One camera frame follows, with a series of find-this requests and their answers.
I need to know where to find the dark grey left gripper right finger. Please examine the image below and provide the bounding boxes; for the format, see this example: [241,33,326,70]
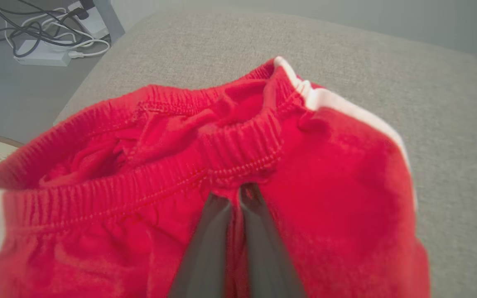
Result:
[238,184,305,298]

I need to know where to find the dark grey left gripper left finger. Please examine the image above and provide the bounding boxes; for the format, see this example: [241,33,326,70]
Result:
[168,192,233,298]

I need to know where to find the red shorts with white stripes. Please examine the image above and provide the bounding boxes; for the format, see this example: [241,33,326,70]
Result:
[0,56,431,298]

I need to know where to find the white power adapter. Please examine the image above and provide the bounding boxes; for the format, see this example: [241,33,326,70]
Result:
[68,1,110,40]

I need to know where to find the white power strip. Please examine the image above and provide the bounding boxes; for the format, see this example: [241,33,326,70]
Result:
[14,39,72,67]

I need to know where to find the black cable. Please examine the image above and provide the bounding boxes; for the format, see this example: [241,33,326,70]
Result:
[0,0,111,47]

